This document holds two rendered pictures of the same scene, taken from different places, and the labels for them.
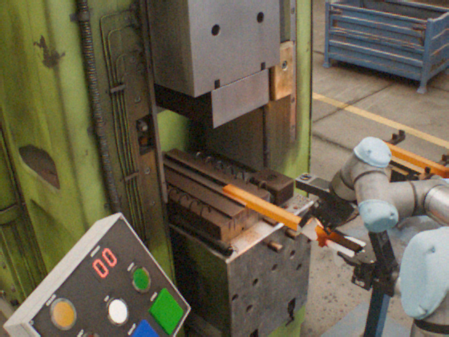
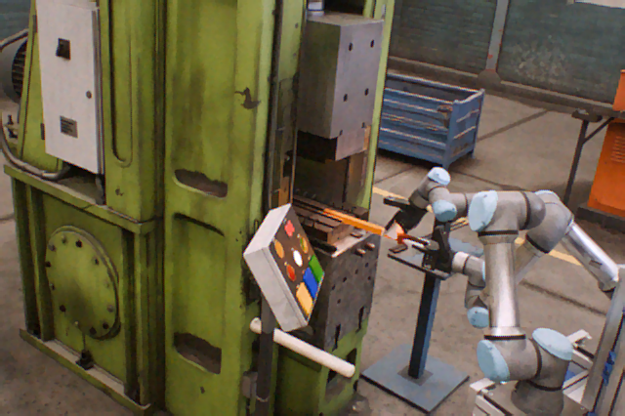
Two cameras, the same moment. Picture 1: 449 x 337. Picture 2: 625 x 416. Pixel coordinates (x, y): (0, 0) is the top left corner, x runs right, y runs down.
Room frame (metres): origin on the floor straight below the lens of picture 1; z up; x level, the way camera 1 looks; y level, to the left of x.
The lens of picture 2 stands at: (-1.12, 0.63, 2.06)
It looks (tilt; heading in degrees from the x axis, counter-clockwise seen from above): 23 degrees down; 346
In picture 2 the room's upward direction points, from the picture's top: 5 degrees clockwise
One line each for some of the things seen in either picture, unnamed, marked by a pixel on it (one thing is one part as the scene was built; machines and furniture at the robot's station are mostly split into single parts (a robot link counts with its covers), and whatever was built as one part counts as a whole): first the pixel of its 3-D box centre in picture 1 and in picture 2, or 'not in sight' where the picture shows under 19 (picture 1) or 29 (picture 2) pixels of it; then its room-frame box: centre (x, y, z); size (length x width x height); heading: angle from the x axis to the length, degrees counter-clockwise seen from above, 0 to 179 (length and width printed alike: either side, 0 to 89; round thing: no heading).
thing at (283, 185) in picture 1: (271, 186); (352, 215); (1.33, -0.14, 0.95); 0.12 x 0.08 x 0.06; 43
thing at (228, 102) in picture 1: (185, 79); (306, 130); (1.32, 0.09, 1.32); 0.42 x 0.20 x 0.10; 43
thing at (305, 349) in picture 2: not in sight; (302, 348); (0.86, 0.13, 0.62); 0.44 x 0.05 x 0.05; 43
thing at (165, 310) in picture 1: (165, 311); (314, 269); (0.77, 0.14, 1.01); 0.07 x 0.05 x 0.07; 158
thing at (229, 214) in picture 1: (195, 190); (298, 214); (1.32, 0.09, 0.96); 0.42 x 0.20 x 0.09; 43
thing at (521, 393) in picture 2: not in sight; (540, 388); (0.26, -0.45, 0.87); 0.15 x 0.15 x 0.10
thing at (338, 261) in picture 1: (338, 256); (412, 249); (0.94, -0.27, 0.98); 0.09 x 0.03 x 0.06; 46
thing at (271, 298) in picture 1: (212, 248); (299, 266); (1.36, 0.06, 0.69); 0.56 x 0.38 x 0.45; 43
